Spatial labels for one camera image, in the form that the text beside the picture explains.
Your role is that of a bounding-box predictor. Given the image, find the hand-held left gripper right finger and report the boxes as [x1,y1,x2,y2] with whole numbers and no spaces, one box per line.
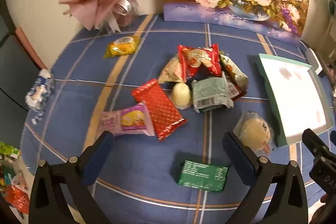
[223,131,309,224]

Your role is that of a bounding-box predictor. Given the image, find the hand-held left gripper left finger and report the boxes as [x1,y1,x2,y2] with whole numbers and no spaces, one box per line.
[28,131,114,224]

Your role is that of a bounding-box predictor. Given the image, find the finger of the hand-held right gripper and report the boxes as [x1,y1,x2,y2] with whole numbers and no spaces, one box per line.
[302,129,336,161]

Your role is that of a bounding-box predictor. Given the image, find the clear bun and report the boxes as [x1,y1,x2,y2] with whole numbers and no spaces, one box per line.
[233,111,275,153]

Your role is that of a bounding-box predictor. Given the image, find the dark green snack packet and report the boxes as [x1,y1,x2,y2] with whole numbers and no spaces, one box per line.
[175,160,230,191]

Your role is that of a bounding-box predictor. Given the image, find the pink snack packet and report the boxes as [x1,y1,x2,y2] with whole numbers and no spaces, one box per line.
[100,103,156,136]

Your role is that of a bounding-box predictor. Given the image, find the white tray with green rim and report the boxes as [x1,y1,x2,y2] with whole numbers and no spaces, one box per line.
[255,53,336,148]

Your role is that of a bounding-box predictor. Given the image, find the white green snack packet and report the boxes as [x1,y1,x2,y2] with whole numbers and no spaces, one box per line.
[191,76,235,112]

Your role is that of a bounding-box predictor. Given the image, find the red patterned snack packet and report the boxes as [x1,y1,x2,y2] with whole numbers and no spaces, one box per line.
[131,79,187,142]

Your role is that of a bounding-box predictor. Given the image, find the brown red snack packet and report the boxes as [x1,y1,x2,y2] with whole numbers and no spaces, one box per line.
[219,52,248,101]

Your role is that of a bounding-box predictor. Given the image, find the red cookie snack packet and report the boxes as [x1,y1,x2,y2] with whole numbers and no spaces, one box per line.
[177,43,222,83]

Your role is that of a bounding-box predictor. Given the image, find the cream snack packet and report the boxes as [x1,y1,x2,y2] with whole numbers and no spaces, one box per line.
[157,56,187,83]

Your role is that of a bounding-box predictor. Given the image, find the person's right hand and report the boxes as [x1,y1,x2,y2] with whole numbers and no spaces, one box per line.
[319,193,336,214]

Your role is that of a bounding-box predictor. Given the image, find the blue plaid tablecloth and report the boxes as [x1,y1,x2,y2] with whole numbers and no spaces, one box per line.
[20,14,336,224]

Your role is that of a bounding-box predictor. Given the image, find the small cream round snack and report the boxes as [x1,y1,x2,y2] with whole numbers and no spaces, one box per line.
[172,82,192,109]

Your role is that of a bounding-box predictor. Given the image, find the white power strip box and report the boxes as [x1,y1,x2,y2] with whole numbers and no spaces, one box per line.
[304,48,323,75]

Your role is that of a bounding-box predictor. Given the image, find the crumpled plastic water bottle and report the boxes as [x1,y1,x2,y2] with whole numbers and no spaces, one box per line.
[25,69,55,125]

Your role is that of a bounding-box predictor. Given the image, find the colourful plastic bags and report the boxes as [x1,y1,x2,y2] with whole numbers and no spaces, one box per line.
[0,141,29,214]

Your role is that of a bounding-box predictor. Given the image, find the yellow snack packet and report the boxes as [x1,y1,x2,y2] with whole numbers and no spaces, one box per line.
[103,35,141,59]

